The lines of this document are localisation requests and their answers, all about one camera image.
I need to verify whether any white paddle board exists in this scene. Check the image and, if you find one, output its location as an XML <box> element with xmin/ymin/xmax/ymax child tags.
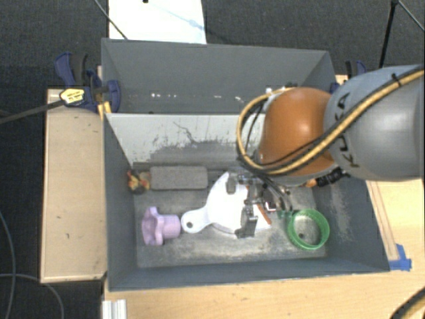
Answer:
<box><xmin>180</xmin><ymin>171</ymin><xmax>274</xmax><ymax>235</ymax></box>

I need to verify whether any purple plastic knob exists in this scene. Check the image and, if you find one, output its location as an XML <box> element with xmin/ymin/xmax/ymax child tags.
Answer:
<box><xmin>141</xmin><ymin>206</ymin><xmax>182</xmax><ymax>247</ymax></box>

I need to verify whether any black cylinder on white bracket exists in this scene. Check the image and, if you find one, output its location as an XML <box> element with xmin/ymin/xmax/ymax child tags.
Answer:
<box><xmin>305</xmin><ymin>168</ymin><xmax>343</xmax><ymax>189</ymax></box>

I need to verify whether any grey sponge block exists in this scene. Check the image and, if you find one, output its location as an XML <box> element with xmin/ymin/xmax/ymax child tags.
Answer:
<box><xmin>149</xmin><ymin>165</ymin><xmax>209</xmax><ymax>191</ymax></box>

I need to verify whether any green plastic ring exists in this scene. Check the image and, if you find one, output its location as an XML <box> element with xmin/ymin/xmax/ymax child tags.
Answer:
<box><xmin>285</xmin><ymin>208</ymin><xmax>331</xmax><ymax>251</ymax></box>

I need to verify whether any pale wood board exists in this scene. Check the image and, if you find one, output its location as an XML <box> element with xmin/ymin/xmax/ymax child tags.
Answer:
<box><xmin>40</xmin><ymin>88</ymin><xmax>109</xmax><ymax>284</ymax></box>

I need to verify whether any red yellow black toy ball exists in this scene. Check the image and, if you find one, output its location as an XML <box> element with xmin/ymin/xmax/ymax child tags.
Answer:
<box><xmin>127</xmin><ymin>169</ymin><xmax>152</xmax><ymax>195</ymax></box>

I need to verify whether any grey metal bin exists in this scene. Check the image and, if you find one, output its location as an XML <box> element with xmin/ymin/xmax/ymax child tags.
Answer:
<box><xmin>100</xmin><ymin>37</ymin><xmax>391</xmax><ymax>292</ymax></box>

